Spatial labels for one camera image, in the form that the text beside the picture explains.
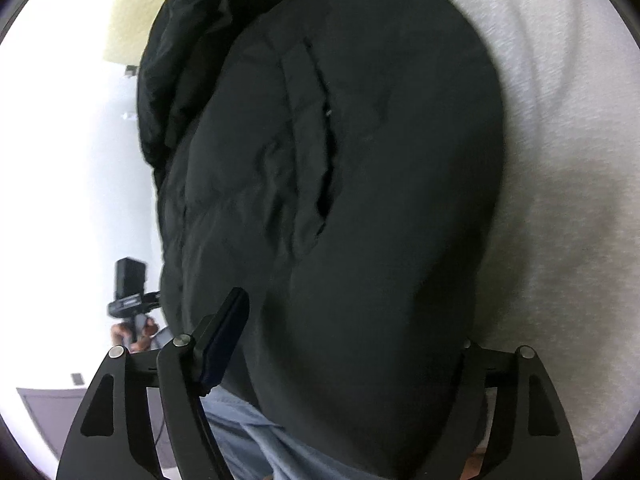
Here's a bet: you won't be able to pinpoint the person's left hand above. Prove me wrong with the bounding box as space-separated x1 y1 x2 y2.
111 316 159 354

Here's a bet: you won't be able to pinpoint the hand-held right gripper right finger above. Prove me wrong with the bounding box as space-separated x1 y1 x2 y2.
450 340 583 480

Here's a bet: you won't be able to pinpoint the grey bed cover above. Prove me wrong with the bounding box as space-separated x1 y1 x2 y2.
400 0 637 480

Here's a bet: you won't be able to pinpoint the grey door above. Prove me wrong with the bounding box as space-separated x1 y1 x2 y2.
16 386 170 467

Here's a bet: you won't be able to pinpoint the person's blue jeans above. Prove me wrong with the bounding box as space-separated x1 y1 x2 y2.
201 386 401 480

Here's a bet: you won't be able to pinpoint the black puffer jacket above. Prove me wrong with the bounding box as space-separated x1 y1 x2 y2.
136 0 506 480

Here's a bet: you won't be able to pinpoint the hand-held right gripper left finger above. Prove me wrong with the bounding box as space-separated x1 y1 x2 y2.
56 287 250 480

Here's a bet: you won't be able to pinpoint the cream quilted headboard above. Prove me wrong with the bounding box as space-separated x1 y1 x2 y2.
103 0 190 67

